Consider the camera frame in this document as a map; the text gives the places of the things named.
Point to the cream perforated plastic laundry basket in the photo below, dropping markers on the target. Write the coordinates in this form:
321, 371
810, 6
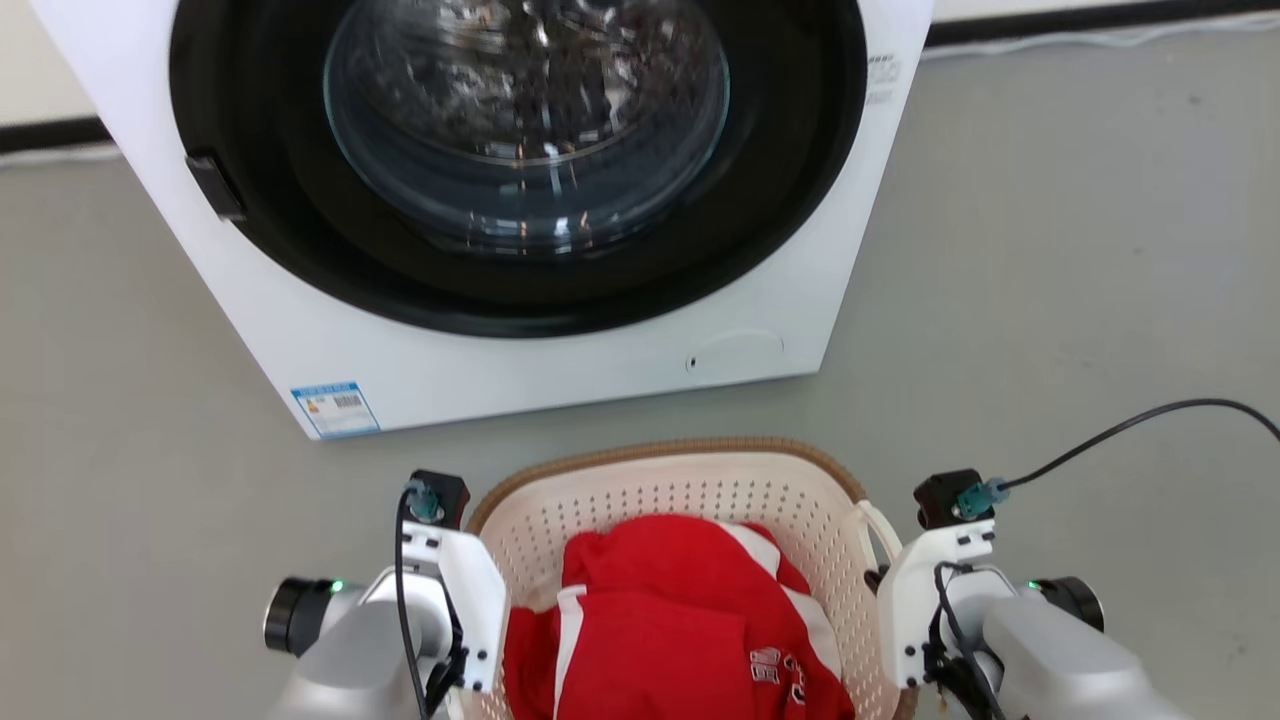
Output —
640, 492

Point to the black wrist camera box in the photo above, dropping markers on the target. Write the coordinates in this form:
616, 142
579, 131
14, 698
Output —
945, 498
440, 497

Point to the blue white energy label sticker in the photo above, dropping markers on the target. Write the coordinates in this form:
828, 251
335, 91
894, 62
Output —
336, 409

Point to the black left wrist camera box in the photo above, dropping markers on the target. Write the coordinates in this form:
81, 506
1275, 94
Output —
440, 497

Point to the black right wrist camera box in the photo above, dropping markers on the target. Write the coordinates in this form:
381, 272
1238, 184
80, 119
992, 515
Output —
945, 498

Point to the black round glass washer door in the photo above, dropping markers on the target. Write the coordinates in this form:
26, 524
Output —
300, 200

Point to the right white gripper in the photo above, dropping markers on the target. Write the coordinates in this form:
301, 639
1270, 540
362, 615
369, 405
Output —
905, 610

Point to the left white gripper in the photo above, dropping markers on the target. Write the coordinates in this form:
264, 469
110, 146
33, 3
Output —
470, 580

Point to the right white grey robot arm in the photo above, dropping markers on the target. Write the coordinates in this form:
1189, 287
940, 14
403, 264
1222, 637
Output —
1060, 650

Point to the red white sports garment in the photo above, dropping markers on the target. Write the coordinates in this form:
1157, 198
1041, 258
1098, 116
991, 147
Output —
660, 620

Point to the white front-load washing machine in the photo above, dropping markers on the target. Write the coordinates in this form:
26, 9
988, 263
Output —
560, 375

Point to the left white grey robot arm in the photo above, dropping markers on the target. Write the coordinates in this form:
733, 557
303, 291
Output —
350, 650

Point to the grey text sticker on washer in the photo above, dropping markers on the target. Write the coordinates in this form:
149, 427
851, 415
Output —
882, 80

